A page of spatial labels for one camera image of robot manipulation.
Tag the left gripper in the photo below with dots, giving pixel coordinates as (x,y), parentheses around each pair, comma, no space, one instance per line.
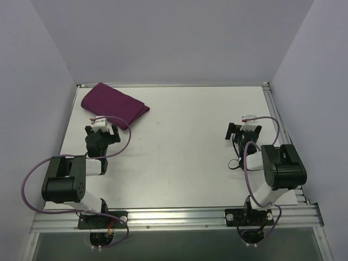
(113,135)

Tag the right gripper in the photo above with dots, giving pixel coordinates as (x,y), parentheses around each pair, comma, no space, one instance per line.
(231,132)

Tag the purple cloth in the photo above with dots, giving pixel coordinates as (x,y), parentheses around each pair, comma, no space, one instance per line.
(122,110)

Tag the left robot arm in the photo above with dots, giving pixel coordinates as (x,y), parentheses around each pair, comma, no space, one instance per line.
(65,179)

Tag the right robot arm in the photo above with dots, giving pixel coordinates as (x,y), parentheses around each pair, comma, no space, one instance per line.
(252,159)

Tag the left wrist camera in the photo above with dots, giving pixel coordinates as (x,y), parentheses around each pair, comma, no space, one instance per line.
(99,124)

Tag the aluminium right rail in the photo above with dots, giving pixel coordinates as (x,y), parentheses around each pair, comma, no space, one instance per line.
(285,141)

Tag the aluminium rail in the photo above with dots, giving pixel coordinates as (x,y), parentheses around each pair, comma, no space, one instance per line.
(285,141)
(180,219)

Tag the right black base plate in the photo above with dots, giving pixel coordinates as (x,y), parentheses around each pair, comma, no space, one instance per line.
(240,217)

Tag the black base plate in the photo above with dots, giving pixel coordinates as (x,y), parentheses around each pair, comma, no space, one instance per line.
(240,217)
(91,221)

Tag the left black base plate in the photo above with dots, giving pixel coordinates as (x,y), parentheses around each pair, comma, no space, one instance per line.
(91,221)

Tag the aluminium front rail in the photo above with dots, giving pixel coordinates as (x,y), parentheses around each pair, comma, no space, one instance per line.
(180,219)

